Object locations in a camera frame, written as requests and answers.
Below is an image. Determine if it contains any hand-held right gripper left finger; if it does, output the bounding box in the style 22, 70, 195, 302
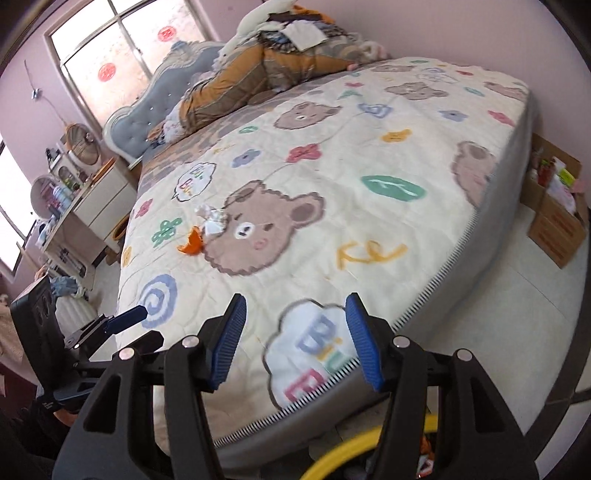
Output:
52, 292, 249, 480

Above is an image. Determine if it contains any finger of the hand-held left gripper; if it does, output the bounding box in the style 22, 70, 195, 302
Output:
65, 306, 149, 350
74, 330, 165, 376

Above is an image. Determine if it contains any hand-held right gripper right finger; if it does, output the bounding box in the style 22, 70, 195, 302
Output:
344, 292, 527, 480

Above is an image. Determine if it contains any yellow rimmed black trash bin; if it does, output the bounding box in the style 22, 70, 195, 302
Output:
300, 412, 439, 480

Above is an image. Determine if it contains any person's left forearm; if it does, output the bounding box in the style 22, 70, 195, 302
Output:
0, 401, 79, 480

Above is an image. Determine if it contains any white ribbed stool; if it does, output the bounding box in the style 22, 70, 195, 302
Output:
55, 295, 100, 333

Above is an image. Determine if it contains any small orange wrapper piece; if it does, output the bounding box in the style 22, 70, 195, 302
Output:
178, 226, 206, 256

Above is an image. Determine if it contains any white nightstand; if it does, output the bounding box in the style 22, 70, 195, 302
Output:
71, 159, 138, 241

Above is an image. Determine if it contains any crumpled white paper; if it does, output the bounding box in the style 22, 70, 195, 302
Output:
194, 205, 229, 238

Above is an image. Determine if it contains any round table mirror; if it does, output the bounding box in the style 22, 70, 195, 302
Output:
30, 174, 58, 217

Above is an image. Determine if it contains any orange white snack bag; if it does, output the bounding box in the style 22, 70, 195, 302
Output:
417, 436, 435, 478

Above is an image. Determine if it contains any round standing fan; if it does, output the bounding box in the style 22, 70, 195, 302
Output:
65, 122, 101, 167

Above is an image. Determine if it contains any blue tufted headboard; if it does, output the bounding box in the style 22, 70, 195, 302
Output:
102, 41, 227, 164

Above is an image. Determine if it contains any bed with bear print cover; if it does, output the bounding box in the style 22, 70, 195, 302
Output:
113, 55, 539, 457

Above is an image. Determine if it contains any white floral cloth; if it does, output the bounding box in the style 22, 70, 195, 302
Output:
161, 99, 185, 139

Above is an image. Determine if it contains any cardboard box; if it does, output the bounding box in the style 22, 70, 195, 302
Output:
527, 194, 588, 269
519, 133, 583, 208

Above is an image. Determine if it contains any frosted glass window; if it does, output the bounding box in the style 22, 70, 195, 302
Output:
46, 0, 208, 134

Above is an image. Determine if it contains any orange grey quilt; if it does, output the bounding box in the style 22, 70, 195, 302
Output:
178, 44, 365, 134

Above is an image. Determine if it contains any pink beige plush toy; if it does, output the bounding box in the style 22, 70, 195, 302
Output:
348, 41, 391, 70

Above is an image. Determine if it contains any pile of dark clothes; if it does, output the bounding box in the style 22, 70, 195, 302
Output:
256, 4, 365, 54

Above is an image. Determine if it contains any long white plush toy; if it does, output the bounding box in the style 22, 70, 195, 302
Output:
217, 0, 301, 65

